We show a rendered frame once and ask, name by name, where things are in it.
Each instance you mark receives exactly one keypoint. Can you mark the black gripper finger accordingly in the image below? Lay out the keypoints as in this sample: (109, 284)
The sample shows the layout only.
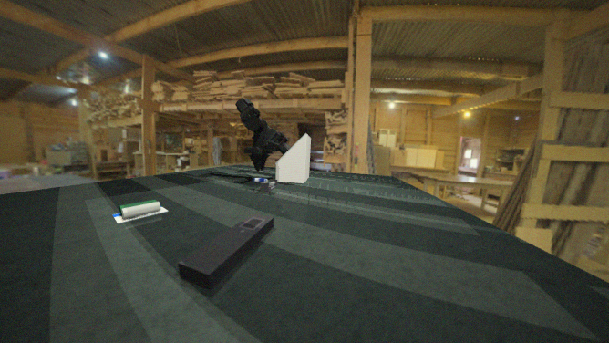
(263, 160)
(256, 159)

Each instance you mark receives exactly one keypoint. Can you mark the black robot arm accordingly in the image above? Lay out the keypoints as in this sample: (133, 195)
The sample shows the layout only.
(251, 120)

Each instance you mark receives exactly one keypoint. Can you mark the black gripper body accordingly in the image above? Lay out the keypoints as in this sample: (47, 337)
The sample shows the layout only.
(257, 145)

